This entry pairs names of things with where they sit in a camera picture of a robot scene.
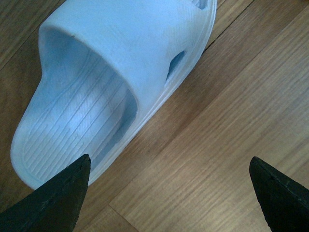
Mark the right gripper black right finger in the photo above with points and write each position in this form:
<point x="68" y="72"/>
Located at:
<point x="284" y="202"/>

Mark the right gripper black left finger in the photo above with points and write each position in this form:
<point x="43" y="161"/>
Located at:
<point x="53" y="207"/>

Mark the light blue slipper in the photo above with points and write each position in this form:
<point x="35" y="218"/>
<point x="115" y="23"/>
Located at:
<point x="107" y="67"/>

